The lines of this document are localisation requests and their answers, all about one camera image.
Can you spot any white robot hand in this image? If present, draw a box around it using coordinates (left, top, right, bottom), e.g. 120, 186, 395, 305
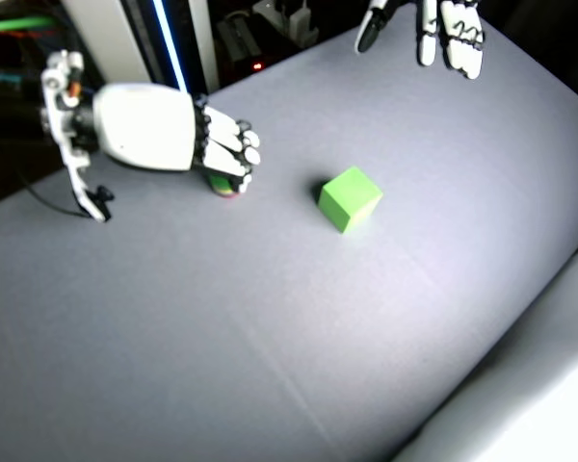
92, 82, 262, 196
355, 0, 486, 81

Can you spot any green-topped rainbow ring stack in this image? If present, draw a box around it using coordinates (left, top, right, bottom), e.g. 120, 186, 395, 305
206, 174, 245, 199

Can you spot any white robot body column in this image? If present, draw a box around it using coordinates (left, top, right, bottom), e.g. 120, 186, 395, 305
60, 0, 223, 95

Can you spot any green cube block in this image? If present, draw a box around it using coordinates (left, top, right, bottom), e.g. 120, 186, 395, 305
316, 166, 384, 236

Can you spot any grey table cloth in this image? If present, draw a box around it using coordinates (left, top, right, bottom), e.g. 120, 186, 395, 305
0, 9, 578, 462

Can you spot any white backdrop sheet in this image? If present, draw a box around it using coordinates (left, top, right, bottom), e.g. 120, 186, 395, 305
389, 244, 578, 462

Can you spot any green cable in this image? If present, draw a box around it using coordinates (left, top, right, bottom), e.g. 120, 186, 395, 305
0, 16, 55, 35

